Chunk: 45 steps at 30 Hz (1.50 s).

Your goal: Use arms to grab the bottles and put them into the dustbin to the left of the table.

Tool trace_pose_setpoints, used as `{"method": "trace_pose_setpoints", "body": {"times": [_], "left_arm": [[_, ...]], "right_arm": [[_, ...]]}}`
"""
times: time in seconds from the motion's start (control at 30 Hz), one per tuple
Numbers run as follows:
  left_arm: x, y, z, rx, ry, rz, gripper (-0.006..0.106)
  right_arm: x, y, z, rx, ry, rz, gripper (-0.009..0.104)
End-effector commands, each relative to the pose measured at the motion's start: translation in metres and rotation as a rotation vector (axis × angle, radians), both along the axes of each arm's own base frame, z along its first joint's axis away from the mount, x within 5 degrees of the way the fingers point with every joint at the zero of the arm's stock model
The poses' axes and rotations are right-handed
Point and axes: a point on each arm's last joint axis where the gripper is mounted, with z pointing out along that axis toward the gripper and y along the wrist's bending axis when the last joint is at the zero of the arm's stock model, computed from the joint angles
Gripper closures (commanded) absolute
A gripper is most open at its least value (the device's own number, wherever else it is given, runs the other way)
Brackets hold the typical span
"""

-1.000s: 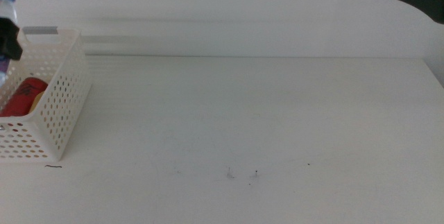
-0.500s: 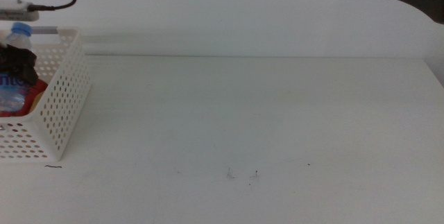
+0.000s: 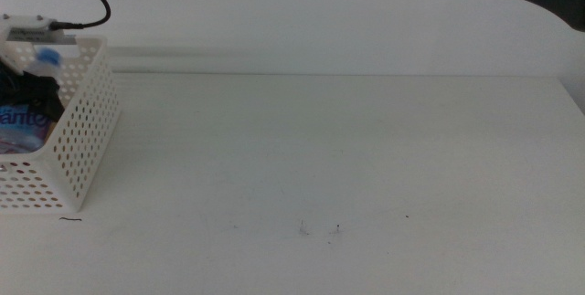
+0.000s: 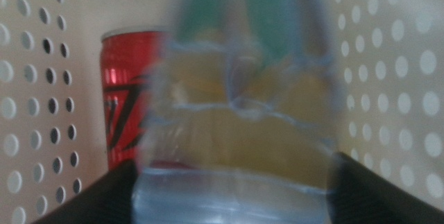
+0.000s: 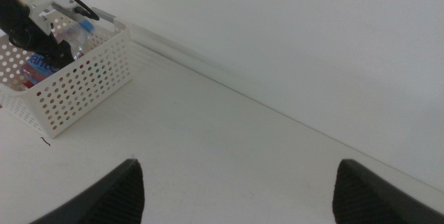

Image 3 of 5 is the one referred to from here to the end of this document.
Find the blue capped water bottle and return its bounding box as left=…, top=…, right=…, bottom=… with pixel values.
left=0, top=47, right=63, bottom=155

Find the white perforated plastic basket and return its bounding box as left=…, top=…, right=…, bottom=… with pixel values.
left=0, top=36, right=121, bottom=214

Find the grey wall rail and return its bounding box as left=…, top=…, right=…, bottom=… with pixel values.
left=109, top=47, right=293, bottom=75

